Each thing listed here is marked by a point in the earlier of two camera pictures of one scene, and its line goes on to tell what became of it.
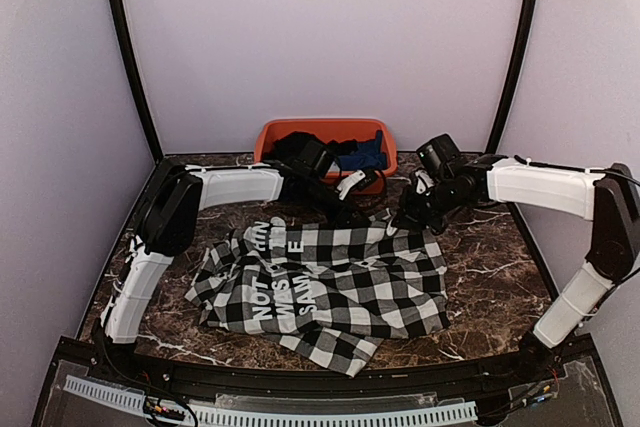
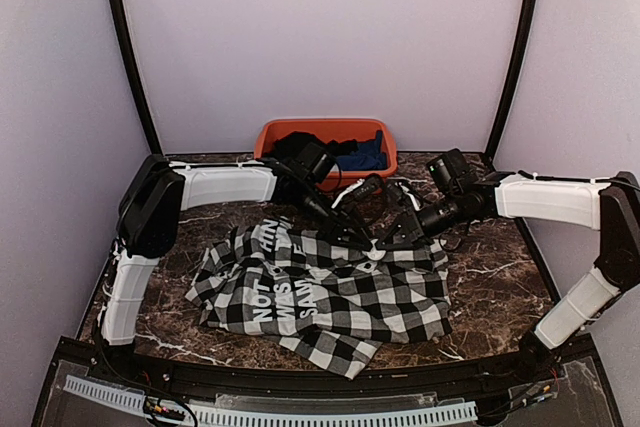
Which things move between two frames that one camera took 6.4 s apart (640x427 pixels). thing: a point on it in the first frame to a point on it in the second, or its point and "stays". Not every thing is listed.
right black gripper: (408, 216) to (411, 227)
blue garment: (369, 156) stays
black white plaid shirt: (329, 294) stays
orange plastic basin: (332, 130) stays
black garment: (289, 146) stays
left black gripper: (344, 219) to (335, 229)
